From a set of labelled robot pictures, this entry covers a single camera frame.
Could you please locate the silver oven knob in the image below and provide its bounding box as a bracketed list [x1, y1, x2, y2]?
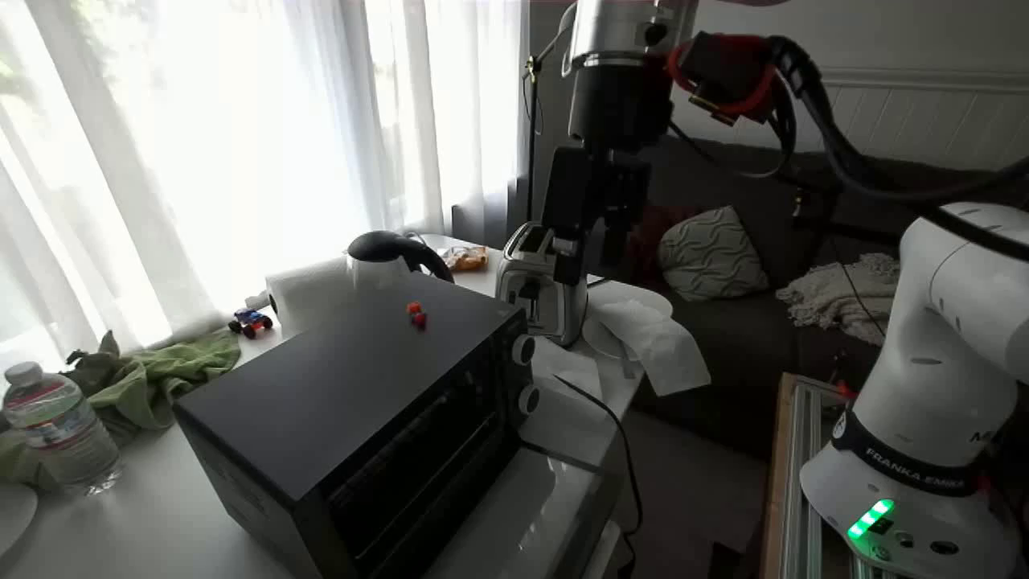
[508, 331, 540, 369]
[514, 383, 547, 422]

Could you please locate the black toaster oven body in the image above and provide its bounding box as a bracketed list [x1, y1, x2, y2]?
[173, 270, 540, 579]

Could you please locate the clear plastic water bottle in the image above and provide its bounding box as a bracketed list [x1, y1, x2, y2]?
[0, 361, 123, 498]

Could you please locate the glass toaster oven door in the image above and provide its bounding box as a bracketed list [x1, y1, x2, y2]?
[421, 444, 630, 579]

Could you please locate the aluminium rail frame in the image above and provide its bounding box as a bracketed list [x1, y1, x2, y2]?
[778, 380, 863, 579]

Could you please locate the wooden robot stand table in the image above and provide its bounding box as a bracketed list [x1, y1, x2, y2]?
[756, 366, 863, 579]

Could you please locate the orange snack packet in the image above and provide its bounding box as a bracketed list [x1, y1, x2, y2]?
[441, 242, 491, 275]

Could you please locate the white plate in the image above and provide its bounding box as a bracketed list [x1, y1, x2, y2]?
[0, 478, 41, 563]

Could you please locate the cream blanket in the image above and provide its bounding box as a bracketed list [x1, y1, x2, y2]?
[776, 250, 904, 348]

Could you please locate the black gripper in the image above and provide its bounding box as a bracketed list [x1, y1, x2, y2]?
[540, 59, 677, 285]

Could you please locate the small toy car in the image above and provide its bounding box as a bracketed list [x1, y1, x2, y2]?
[224, 304, 281, 340]

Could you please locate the white patterned pillow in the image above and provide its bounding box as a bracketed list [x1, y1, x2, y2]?
[656, 203, 771, 307]

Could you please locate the red black wrist camera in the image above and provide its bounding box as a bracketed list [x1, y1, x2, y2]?
[668, 30, 801, 130]

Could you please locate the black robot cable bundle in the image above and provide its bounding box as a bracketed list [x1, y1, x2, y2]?
[665, 36, 1029, 208]

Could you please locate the white sheer curtain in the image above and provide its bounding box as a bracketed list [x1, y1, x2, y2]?
[0, 0, 531, 372]

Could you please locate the dark grey sofa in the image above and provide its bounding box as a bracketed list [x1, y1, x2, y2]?
[619, 133, 1029, 463]

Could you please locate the black kettle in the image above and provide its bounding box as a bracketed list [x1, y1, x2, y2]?
[346, 228, 458, 285]

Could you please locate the silver bread toaster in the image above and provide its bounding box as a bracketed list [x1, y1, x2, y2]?
[497, 223, 595, 348]

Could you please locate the black power cable with plug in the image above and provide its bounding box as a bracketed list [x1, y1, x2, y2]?
[555, 369, 650, 543]

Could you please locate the green cloth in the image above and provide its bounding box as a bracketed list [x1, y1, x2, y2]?
[0, 326, 244, 489]

